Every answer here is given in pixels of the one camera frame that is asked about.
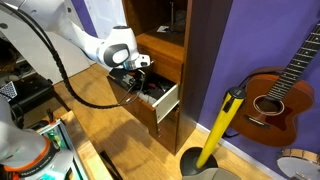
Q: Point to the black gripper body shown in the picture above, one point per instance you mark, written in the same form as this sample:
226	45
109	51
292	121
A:
136	78

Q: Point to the wooden cabinet drawer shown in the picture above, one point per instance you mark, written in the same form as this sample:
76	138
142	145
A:
170	125
140	110
169	143
166	66

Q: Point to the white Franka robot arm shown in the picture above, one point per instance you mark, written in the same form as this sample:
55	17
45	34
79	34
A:
66	20

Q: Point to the brown wooden cabinet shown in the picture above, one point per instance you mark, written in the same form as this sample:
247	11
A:
203	66

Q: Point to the grey PetSafe fabric bag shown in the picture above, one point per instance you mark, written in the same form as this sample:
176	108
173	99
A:
146	98

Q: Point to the small white card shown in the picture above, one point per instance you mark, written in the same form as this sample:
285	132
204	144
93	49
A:
162	29

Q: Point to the white door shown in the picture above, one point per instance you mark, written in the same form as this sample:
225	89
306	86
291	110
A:
106	13

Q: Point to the thin metal stand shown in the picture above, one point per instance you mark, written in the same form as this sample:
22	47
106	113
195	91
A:
172	16

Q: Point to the dark grey shelf object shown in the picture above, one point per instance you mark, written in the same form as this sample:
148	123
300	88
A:
180	20

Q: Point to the black table leg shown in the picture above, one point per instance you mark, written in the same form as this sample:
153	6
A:
110	166

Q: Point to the large white board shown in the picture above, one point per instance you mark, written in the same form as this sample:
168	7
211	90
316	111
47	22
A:
33	56

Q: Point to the black white checkerboard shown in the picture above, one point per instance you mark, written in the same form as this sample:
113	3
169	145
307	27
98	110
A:
8	90

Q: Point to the brown acoustic guitar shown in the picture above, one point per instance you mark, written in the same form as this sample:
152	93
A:
266	113

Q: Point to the banjo with white head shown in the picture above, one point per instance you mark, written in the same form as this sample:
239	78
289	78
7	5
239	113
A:
296	165

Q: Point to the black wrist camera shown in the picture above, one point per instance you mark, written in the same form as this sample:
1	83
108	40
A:
118	76

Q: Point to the yellow stanchion post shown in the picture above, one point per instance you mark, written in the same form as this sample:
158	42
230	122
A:
220	123

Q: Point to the aluminium robot stand frame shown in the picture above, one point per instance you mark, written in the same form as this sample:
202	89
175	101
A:
63	140

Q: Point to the black round post base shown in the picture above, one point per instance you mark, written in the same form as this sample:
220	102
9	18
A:
190	163

